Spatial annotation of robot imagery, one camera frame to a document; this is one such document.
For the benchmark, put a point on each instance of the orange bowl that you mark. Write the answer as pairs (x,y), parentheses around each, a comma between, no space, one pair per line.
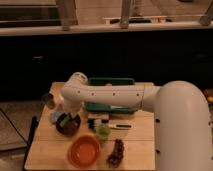
(84,151)

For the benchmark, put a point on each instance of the green pepper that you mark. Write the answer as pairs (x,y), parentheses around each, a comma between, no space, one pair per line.
(65,121)

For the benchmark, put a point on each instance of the metal cup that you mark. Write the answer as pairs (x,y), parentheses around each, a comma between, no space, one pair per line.
(48,100)

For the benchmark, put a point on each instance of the purple bowl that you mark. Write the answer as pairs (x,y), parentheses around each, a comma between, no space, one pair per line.
(70,128)

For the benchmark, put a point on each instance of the wooden cutting board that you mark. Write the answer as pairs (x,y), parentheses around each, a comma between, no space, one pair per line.
(49,148)

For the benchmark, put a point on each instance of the bunch of dark grapes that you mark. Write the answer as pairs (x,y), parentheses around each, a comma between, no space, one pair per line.
(116,157)

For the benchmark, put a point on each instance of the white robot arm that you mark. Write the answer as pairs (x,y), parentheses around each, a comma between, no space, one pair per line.
(182,129)

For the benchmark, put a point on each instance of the light blue plate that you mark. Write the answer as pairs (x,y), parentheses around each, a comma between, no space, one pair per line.
(54,116)

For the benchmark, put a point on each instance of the green tray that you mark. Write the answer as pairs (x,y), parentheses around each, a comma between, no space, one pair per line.
(103,81)

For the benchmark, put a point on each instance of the green cup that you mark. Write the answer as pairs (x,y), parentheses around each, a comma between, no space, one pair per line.
(102,132)

